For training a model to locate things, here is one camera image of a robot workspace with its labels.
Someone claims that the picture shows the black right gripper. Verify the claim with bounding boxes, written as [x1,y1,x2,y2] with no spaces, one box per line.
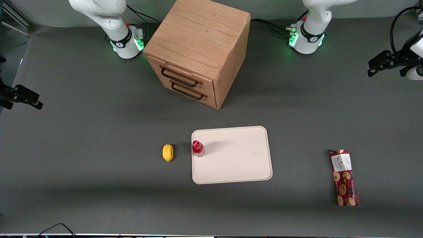
[0,77,44,110]

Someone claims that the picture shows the cream plastic tray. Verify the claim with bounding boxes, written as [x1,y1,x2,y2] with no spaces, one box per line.
[191,126,273,185]

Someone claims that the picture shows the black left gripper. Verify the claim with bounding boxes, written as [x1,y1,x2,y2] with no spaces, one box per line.
[367,39,418,77]

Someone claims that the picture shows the small red-capped bottle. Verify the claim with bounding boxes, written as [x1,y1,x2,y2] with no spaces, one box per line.
[192,140,206,158]

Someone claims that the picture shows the black arm base cables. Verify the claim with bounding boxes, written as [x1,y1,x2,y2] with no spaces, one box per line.
[250,9,309,37]
[105,4,161,43]

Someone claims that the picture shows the yellow lemon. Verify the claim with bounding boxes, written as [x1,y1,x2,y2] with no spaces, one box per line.
[162,144,174,162]

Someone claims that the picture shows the wooden drawer cabinet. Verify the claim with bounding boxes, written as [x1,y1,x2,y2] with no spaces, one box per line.
[143,0,251,110]

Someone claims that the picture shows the red tartan cookie box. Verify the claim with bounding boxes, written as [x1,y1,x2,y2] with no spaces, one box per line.
[329,149,361,207]

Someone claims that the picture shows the black cable loop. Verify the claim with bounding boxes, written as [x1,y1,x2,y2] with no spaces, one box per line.
[390,6,423,56]

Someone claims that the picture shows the thin black cable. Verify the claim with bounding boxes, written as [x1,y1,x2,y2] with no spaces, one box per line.
[31,223,77,238]

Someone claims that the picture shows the aluminium frame rail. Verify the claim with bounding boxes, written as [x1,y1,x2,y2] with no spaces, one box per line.
[0,0,34,36]

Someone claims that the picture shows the black drawer handle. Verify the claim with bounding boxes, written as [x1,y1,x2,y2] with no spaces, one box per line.
[171,82,204,100]
[161,68,199,88]

